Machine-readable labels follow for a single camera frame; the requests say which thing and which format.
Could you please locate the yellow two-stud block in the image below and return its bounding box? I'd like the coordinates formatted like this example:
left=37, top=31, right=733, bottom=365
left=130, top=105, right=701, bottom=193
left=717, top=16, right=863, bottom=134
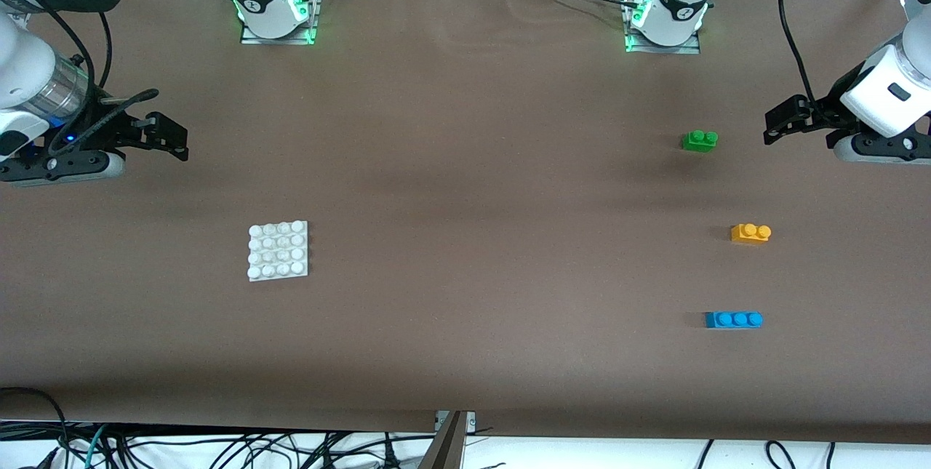
left=730, top=223, right=772, bottom=245

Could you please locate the white studded base plate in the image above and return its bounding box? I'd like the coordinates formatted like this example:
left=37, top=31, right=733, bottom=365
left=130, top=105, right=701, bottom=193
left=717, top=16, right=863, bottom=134
left=247, top=220, right=309, bottom=282

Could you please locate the green two-stud block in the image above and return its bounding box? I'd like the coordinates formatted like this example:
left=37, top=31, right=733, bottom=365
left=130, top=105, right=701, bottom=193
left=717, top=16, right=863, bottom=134
left=682, top=129, right=719, bottom=153

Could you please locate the blue three-stud block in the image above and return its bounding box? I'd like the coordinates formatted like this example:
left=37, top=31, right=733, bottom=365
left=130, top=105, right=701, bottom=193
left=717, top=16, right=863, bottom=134
left=704, top=311, right=764, bottom=329

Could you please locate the brown table cover sheet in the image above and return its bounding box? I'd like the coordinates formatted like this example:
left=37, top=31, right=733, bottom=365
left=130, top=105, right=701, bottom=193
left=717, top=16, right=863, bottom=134
left=0, top=0, right=931, bottom=444

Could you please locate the dark slanted beam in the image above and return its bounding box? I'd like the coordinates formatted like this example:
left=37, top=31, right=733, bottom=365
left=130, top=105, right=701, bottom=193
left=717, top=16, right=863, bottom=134
left=418, top=412, right=468, bottom=469

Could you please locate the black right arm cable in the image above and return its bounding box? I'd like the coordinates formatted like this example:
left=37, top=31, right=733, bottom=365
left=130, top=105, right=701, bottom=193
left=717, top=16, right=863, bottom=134
left=0, top=0, right=159, bottom=157

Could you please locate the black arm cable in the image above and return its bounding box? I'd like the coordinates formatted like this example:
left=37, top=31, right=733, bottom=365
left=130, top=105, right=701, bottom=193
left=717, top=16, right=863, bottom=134
left=0, top=0, right=159, bottom=157
left=777, top=0, right=823, bottom=117

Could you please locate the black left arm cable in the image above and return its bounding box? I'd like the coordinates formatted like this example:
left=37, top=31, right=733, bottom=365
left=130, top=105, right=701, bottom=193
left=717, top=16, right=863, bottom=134
left=777, top=0, right=823, bottom=117

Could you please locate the black looped floor cable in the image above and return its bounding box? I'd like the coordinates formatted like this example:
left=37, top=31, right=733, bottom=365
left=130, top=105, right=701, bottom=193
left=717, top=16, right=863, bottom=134
left=0, top=387, right=70, bottom=469

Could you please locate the teal cable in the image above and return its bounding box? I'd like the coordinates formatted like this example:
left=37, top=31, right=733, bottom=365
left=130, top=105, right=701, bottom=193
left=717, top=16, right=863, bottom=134
left=84, top=424, right=110, bottom=469

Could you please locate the grey metal bracket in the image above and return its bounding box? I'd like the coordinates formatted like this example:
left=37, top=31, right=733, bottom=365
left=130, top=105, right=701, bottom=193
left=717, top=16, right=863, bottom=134
left=435, top=411, right=477, bottom=433

